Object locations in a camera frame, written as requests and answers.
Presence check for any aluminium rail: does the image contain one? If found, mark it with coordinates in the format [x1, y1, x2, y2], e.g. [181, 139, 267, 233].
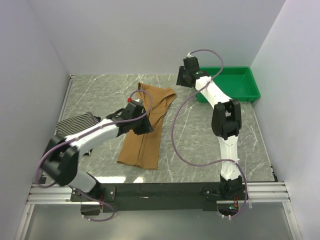
[26, 182, 291, 205]
[42, 74, 76, 176]

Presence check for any tan tank top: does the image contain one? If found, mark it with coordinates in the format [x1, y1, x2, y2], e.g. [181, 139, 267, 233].
[116, 82, 177, 170]

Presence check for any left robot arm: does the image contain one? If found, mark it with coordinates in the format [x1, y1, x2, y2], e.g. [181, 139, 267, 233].
[38, 100, 154, 201]

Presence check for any aluminium left side rail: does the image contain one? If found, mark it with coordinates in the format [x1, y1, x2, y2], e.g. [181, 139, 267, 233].
[42, 74, 76, 176]

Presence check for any black base beam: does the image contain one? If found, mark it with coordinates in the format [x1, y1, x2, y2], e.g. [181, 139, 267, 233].
[69, 182, 250, 216]

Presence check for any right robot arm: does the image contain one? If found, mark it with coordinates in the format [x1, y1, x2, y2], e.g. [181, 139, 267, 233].
[176, 56, 244, 200]

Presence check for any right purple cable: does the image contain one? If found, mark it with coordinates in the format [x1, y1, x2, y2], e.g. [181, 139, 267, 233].
[171, 48, 250, 220]

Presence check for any aluminium front rail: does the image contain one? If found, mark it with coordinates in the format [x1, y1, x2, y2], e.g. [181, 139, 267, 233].
[26, 182, 291, 205]

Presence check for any green plastic bin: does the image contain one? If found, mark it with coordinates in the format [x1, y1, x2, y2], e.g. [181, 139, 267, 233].
[194, 66, 261, 103]

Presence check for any purple cable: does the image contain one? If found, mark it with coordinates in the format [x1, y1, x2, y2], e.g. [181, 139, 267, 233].
[171, 48, 250, 220]
[34, 89, 153, 222]

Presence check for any thin striped tank top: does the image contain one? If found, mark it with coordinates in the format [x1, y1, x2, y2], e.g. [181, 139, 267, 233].
[55, 112, 101, 137]

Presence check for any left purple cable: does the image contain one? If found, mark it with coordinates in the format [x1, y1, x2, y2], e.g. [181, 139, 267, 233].
[34, 89, 153, 222]

